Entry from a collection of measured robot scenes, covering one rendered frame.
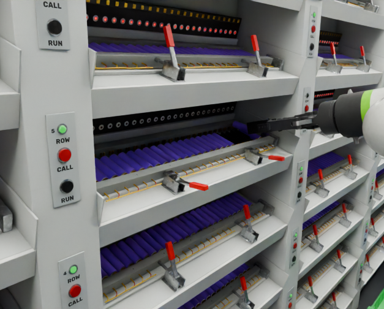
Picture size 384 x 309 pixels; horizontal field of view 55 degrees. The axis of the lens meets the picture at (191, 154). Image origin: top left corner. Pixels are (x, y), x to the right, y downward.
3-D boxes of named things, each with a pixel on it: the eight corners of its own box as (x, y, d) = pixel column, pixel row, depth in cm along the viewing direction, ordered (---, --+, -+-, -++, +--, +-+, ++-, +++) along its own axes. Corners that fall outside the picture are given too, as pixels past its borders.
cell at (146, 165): (131, 157, 76) (152, 172, 72) (125, 159, 74) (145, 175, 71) (133, 149, 75) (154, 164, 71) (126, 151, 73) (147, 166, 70)
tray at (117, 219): (288, 168, 100) (300, 137, 96) (95, 250, 57) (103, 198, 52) (231, 137, 111) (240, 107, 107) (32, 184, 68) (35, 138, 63)
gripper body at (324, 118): (335, 135, 78) (295, 139, 85) (350, 130, 85) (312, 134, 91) (331, 100, 78) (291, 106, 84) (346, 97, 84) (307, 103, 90)
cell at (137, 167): (124, 159, 74) (144, 175, 71) (116, 160, 73) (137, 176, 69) (125, 151, 73) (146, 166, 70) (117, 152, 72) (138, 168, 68)
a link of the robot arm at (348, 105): (373, 85, 80) (357, 87, 73) (379, 139, 81) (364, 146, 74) (345, 90, 84) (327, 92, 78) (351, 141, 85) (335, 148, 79)
